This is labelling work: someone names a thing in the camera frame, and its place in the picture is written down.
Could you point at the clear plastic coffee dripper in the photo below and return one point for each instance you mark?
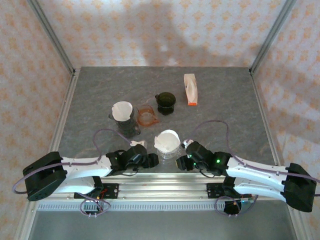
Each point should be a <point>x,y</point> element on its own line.
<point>170,155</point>

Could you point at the white paper coffee filter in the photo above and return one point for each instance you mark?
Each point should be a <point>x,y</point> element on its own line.
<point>122,111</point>
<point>166,141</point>

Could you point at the smoke grey glass server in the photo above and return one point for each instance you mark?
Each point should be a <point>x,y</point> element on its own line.
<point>128,131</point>

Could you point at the orange glass coffee server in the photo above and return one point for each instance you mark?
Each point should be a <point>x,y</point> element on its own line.
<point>147,122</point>

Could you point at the dark green coffee dripper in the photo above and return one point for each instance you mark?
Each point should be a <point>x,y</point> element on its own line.
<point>166,101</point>

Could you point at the coffee filter paper package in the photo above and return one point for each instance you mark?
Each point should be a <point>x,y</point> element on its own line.
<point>191,92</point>

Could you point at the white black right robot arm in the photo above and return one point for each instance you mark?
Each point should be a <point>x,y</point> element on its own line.
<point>250,171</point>

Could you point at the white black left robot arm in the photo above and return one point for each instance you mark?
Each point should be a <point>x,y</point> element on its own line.
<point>85,170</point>

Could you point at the small green circuit board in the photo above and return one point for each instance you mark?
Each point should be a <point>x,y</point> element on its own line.
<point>247,202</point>

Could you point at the aluminium mounting rail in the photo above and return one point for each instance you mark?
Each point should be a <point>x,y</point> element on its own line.
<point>162,190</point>

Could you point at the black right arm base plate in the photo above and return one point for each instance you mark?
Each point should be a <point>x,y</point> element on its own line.
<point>212,191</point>

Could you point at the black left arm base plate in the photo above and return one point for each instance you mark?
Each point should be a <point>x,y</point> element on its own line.
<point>112,191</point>

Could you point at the aluminium side rail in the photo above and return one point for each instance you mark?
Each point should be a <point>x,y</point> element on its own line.
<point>61,120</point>
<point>266,120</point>

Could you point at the aluminium frame post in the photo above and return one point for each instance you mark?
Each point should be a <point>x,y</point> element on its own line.
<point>50,35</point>
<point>272,37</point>

